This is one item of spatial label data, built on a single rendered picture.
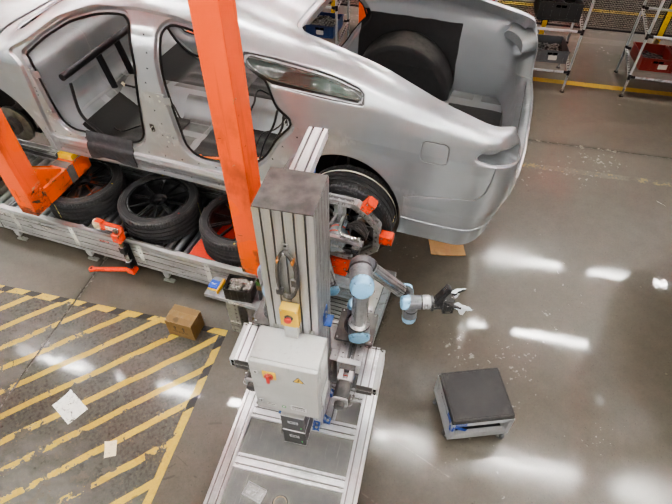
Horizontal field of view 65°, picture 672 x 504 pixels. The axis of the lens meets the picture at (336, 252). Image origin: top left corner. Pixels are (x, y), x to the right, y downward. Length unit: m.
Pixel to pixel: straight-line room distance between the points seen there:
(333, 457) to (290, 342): 1.05
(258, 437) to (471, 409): 1.33
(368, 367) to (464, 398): 0.74
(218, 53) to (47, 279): 2.88
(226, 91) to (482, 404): 2.37
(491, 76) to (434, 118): 1.81
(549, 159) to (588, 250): 1.29
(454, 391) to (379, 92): 1.90
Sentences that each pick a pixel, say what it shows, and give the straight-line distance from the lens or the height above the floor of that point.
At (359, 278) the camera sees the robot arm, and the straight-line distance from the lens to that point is 2.49.
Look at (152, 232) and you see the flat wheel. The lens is 4.40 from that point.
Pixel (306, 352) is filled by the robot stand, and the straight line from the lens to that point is 2.52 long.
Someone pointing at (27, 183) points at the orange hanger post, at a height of 0.82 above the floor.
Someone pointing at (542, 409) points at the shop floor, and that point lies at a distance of 4.01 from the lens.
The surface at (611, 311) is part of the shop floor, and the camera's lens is 4.71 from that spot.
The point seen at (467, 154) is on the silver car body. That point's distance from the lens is 3.20.
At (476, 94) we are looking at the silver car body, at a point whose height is 0.90.
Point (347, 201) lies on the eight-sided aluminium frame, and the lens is 3.37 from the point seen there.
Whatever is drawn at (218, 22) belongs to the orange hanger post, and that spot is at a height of 2.33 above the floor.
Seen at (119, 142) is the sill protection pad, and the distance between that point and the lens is 4.44.
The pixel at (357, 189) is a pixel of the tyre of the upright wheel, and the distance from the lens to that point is 3.39.
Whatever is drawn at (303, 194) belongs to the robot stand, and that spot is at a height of 2.03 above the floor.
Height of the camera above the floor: 3.38
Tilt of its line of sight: 47 degrees down
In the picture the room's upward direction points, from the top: straight up
